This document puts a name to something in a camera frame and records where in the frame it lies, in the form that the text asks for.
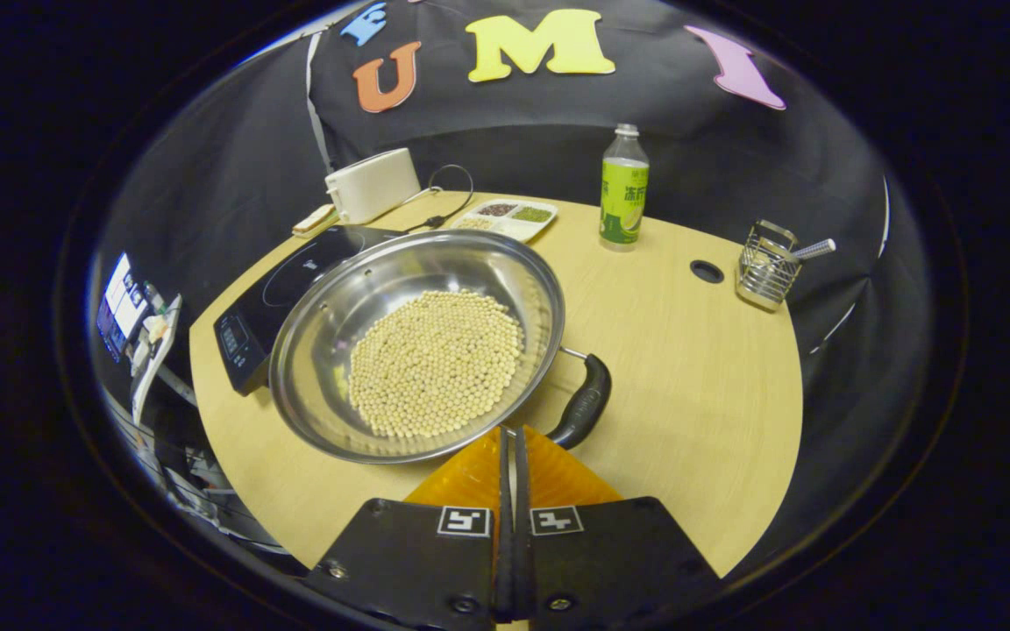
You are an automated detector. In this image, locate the white stand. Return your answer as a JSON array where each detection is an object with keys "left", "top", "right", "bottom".
[{"left": 130, "top": 293, "right": 184, "bottom": 429}]

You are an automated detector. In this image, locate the white toaster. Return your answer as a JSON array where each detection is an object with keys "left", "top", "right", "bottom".
[{"left": 324, "top": 146, "right": 423, "bottom": 227}]

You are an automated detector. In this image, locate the small sandwich tray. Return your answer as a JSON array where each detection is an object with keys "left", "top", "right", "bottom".
[{"left": 291, "top": 202, "right": 338, "bottom": 240}]

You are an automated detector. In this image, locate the lit computer screen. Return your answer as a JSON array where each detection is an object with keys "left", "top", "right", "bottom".
[{"left": 95, "top": 252, "right": 152, "bottom": 363}]

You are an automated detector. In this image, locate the black induction cooktop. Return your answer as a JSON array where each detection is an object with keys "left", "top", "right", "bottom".
[{"left": 212, "top": 223, "right": 402, "bottom": 398}]

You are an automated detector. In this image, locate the green drink bottle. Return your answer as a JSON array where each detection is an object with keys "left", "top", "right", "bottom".
[{"left": 598, "top": 123, "right": 651, "bottom": 253}]

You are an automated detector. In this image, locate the pile of soybeans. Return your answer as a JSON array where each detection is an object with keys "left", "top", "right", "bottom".
[{"left": 346, "top": 288, "right": 526, "bottom": 440}]

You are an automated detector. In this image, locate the black power cable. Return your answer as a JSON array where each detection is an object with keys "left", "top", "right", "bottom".
[{"left": 400, "top": 163, "right": 476, "bottom": 234}]

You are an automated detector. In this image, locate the stainless steel pot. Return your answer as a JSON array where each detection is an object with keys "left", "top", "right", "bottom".
[{"left": 267, "top": 229, "right": 614, "bottom": 466}]

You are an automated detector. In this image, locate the metal wire utensil holder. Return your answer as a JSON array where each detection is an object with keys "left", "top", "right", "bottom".
[{"left": 735, "top": 218, "right": 805, "bottom": 313}]

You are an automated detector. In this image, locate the white divided bean dish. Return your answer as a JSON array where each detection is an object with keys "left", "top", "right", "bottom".
[{"left": 450, "top": 197, "right": 559, "bottom": 245}]

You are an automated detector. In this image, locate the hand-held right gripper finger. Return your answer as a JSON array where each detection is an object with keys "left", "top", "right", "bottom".
[
  {"left": 303, "top": 425, "right": 516, "bottom": 626},
  {"left": 514, "top": 425, "right": 723, "bottom": 626}
]

